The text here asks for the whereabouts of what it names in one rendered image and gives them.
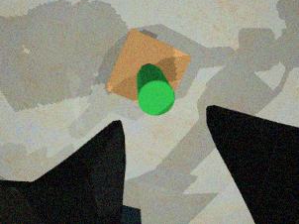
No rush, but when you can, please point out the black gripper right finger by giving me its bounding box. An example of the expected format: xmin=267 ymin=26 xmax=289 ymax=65
xmin=206 ymin=104 xmax=299 ymax=224

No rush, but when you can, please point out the green cylinder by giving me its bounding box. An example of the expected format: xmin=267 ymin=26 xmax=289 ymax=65
xmin=138 ymin=64 xmax=174 ymax=115

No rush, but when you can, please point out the tan square block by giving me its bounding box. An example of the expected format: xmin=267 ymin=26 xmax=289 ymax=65
xmin=105 ymin=29 xmax=191 ymax=103

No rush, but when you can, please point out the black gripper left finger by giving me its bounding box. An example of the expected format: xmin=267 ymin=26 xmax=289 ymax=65
xmin=0 ymin=120 xmax=126 ymax=224

